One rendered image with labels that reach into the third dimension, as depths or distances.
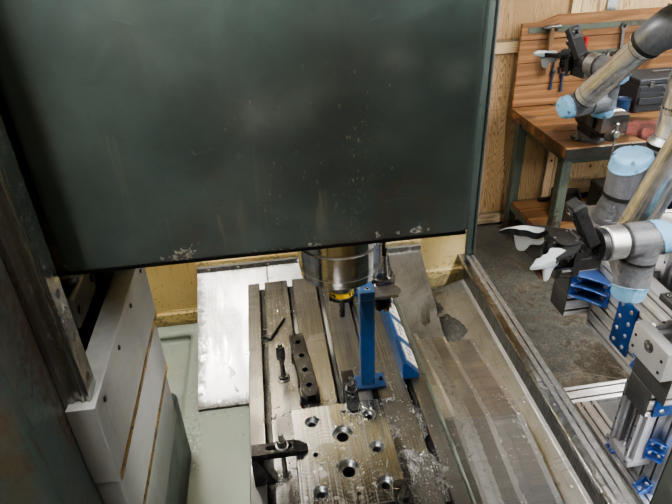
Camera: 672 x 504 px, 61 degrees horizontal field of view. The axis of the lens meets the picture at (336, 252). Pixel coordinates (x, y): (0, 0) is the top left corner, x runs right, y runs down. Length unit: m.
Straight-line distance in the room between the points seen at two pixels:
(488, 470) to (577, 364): 1.60
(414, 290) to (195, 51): 1.59
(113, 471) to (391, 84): 0.78
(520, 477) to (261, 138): 1.22
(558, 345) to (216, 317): 1.89
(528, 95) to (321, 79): 3.20
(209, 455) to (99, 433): 0.92
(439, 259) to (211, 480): 1.22
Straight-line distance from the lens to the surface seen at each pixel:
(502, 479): 1.71
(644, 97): 4.05
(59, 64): 0.85
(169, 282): 2.34
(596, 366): 3.25
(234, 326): 2.16
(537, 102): 4.01
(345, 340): 1.81
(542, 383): 1.88
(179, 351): 2.37
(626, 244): 1.33
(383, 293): 1.47
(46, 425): 0.96
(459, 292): 2.43
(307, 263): 1.04
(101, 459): 1.09
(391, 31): 0.83
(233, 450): 1.92
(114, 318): 1.17
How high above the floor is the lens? 2.08
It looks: 32 degrees down
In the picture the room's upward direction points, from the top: 3 degrees counter-clockwise
